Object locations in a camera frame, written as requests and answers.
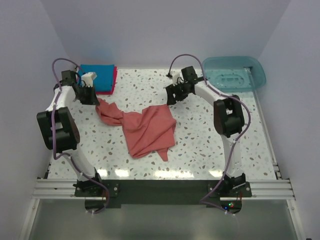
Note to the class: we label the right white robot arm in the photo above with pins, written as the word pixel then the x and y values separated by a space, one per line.
pixel 228 118

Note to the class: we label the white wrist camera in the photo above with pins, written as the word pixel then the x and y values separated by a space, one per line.
pixel 174 77
pixel 87 79

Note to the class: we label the aluminium frame rail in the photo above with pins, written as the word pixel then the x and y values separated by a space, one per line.
pixel 258 189

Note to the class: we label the teal plastic basin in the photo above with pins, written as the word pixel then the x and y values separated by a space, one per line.
pixel 233 74

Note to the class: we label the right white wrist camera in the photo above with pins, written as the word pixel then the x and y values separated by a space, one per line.
pixel 174 77

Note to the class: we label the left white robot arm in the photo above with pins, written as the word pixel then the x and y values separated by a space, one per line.
pixel 59 130

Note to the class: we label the salmon pink t shirt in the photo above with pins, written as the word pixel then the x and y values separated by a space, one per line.
pixel 152 130

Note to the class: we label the folded red t shirt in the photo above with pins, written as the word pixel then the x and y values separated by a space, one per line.
pixel 113 82

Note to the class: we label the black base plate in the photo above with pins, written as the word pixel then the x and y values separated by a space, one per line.
pixel 233 205

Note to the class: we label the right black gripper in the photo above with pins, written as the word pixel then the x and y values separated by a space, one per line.
pixel 171 90

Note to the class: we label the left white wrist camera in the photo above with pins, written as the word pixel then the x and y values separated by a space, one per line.
pixel 87 79

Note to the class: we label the folded blue t shirt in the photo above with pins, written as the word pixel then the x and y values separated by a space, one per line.
pixel 105 77

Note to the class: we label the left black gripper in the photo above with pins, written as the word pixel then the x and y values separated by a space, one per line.
pixel 93 99

